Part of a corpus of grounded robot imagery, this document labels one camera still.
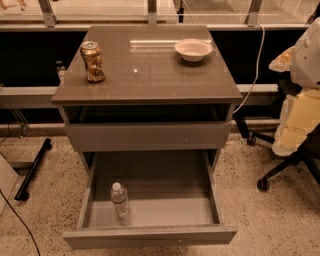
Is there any black floor stand bar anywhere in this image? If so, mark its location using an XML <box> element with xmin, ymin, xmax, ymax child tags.
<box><xmin>14</xmin><ymin>138</ymin><xmax>52</xmax><ymax>201</ymax></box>

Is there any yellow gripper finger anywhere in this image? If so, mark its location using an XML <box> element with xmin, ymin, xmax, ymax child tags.
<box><xmin>272</xmin><ymin>89</ymin><xmax>320</xmax><ymax>156</ymax></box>
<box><xmin>269</xmin><ymin>46</ymin><xmax>295</xmax><ymax>72</ymax></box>

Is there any open grey middle drawer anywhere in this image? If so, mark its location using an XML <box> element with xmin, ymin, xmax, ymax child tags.
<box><xmin>62</xmin><ymin>149</ymin><xmax>238</xmax><ymax>250</ymax></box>

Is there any metal window railing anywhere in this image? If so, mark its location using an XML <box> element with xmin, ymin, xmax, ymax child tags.
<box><xmin>0</xmin><ymin>0</ymin><xmax>320</xmax><ymax>30</ymax></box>

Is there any black office chair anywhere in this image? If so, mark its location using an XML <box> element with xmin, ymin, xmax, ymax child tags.
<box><xmin>233</xmin><ymin>79</ymin><xmax>320</xmax><ymax>192</ymax></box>

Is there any crushed gold soda can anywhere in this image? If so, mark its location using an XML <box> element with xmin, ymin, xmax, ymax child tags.
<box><xmin>80</xmin><ymin>41</ymin><xmax>105</xmax><ymax>83</ymax></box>

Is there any grey drawer cabinet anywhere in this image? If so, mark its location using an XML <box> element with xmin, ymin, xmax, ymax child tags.
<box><xmin>52</xmin><ymin>25</ymin><xmax>241</xmax><ymax>169</ymax></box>

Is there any bottle behind cabinet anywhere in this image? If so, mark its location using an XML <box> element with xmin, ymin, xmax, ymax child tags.
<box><xmin>56</xmin><ymin>60</ymin><xmax>66</xmax><ymax>83</ymax></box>

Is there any white hanging cable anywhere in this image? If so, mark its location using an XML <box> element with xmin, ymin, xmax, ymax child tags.
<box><xmin>232</xmin><ymin>23</ymin><xmax>266</xmax><ymax>115</ymax></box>

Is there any black floor cable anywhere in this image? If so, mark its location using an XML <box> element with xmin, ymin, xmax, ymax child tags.
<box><xmin>0</xmin><ymin>189</ymin><xmax>42</xmax><ymax>256</ymax></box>

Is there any white paper bowl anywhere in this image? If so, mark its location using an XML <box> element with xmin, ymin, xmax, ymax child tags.
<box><xmin>174</xmin><ymin>39</ymin><xmax>213</xmax><ymax>62</ymax></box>

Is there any clear plastic water bottle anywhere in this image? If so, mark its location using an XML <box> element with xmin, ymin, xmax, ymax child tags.
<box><xmin>111</xmin><ymin>182</ymin><xmax>131</xmax><ymax>219</ymax></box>

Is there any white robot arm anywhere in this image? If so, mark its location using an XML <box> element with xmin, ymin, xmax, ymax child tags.
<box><xmin>269</xmin><ymin>18</ymin><xmax>320</xmax><ymax>156</ymax></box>

